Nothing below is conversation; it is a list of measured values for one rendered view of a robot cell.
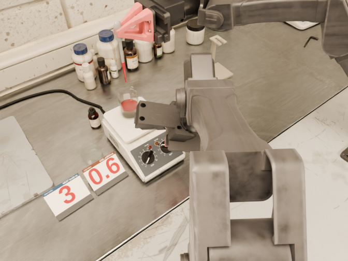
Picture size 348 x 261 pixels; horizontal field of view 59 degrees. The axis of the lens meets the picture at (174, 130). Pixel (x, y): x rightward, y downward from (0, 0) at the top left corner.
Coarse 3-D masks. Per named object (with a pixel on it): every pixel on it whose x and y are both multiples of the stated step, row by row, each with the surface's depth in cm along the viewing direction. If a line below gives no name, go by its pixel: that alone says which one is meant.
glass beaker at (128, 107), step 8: (120, 88) 75; (128, 88) 76; (136, 88) 75; (120, 96) 76; (128, 96) 78; (136, 96) 77; (120, 104) 74; (128, 104) 73; (136, 104) 75; (128, 112) 75
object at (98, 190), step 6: (84, 168) 73; (84, 174) 73; (120, 174) 77; (126, 174) 77; (108, 180) 75; (114, 180) 76; (120, 180) 76; (96, 186) 74; (102, 186) 74; (108, 186) 74; (96, 192) 73; (102, 192) 73
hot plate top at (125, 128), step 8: (112, 112) 79; (120, 112) 79; (112, 120) 78; (120, 120) 78; (128, 120) 78; (120, 128) 76; (128, 128) 76; (136, 128) 76; (120, 136) 74; (128, 136) 74; (136, 136) 74
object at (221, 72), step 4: (216, 36) 96; (212, 40) 95; (216, 40) 94; (220, 40) 95; (224, 40) 95; (212, 44) 98; (216, 44) 94; (220, 44) 94; (212, 48) 99; (212, 52) 100; (212, 56) 101; (216, 64) 106; (220, 64) 106; (216, 68) 105; (220, 68) 105; (224, 68) 105; (216, 72) 103; (220, 72) 103; (224, 72) 103; (228, 72) 103; (216, 76) 102; (220, 76) 102; (224, 76) 102; (228, 76) 102
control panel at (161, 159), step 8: (160, 136) 77; (144, 144) 75; (152, 144) 76; (160, 144) 77; (136, 152) 74; (160, 152) 76; (176, 152) 77; (136, 160) 74; (160, 160) 75; (168, 160) 76; (144, 168) 74; (152, 168) 74
